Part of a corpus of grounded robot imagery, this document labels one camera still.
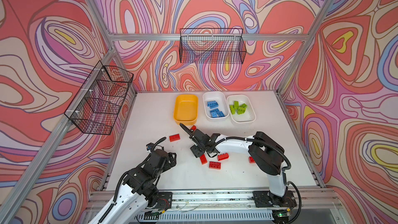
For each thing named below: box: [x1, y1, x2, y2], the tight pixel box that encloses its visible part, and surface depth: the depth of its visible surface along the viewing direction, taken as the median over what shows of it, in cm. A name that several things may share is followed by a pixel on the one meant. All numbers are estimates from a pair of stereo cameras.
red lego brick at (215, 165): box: [208, 161, 221, 170], surface depth 85 cm
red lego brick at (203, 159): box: [200, 154, 208, 165], surface depth 87 cm
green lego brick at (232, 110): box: [229, 104, 236, 115], surface depth 107 cm
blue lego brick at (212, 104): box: [206, 100, 219, 109], surface depth 110 cm
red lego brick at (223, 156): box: [217, 152, 230, 162], surface depth 88 cm
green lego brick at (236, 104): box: [233, 100, 239, 110], surface depth 109 cm
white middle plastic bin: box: [202, 91, 231, 121], surface depth 110 cm
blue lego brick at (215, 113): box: [209, 107, 220, 118], surface depth 106 cm
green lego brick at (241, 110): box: [236, 106, 247, 115], surface depth 106 cm
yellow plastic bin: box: [173, 93, 199, 126], surface depth 110 cm
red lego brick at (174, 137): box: [168, 133, 181, 143], surface depth 96 cm
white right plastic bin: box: [226, 94, 257, 123], surface depth 109 cm
